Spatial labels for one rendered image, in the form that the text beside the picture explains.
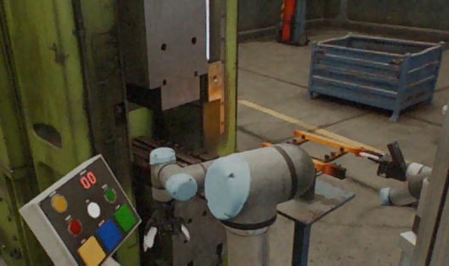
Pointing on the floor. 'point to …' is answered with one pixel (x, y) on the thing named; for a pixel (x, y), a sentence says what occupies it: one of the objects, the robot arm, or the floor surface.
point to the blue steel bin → (376, 71)
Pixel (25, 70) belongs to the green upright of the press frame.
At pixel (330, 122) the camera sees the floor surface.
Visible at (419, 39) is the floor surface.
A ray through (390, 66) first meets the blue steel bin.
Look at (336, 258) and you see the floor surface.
